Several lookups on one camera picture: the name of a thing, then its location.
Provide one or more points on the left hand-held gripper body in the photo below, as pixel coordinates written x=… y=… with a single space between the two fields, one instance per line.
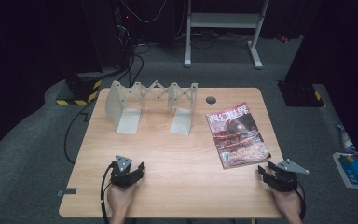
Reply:
x=122 y=179

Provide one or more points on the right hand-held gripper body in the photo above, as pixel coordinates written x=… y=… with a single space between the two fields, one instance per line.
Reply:
x=287 y=180

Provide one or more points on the red science fiction magazine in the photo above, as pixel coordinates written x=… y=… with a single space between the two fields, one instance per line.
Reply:
x=237 y=135

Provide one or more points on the person's left hand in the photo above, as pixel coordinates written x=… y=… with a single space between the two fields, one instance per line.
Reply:
x=119 y=197

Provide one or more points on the person's right hand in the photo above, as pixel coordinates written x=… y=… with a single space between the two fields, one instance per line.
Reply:
x=287 y=202

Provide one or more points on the white expandable bookend rack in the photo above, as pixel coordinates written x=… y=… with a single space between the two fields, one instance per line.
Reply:
x=127 y=119

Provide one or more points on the grey tape strip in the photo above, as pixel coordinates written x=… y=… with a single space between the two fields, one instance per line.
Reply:
x=67 y=192

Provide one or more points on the blue white package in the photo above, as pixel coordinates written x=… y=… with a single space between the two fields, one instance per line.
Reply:
x=354 y=171

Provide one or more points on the white and blue bottle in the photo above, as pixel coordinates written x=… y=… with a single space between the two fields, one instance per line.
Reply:
x=346 y=140

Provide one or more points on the black base with yellow stripes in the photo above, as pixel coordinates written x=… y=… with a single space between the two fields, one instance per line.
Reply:
x=80 y=90
x=301 y=95

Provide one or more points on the small red object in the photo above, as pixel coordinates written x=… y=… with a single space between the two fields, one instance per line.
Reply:
x=282 y=38

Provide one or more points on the white metal stand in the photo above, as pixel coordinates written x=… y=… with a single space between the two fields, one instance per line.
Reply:
x=223 y=20

